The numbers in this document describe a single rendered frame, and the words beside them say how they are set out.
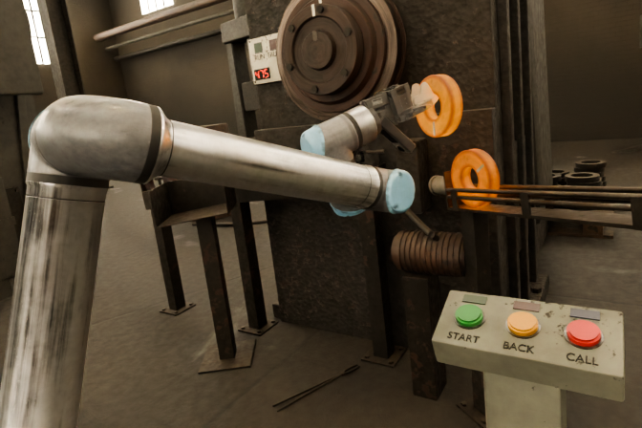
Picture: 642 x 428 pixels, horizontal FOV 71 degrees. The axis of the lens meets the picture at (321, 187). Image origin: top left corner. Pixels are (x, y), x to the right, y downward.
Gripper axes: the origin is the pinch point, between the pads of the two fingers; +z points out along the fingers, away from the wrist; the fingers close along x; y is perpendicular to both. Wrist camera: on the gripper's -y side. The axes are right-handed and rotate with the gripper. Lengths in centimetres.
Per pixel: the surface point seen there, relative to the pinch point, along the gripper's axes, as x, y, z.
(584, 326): -55, -25, -28
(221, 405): 47, -72, -84
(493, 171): -7.3, -21.6, 4.2
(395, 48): 28.0, 13.8, 11.5
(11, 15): 277, 122, -105
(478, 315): -44, -23, -36
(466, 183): 2.6, -25.6, 2.8
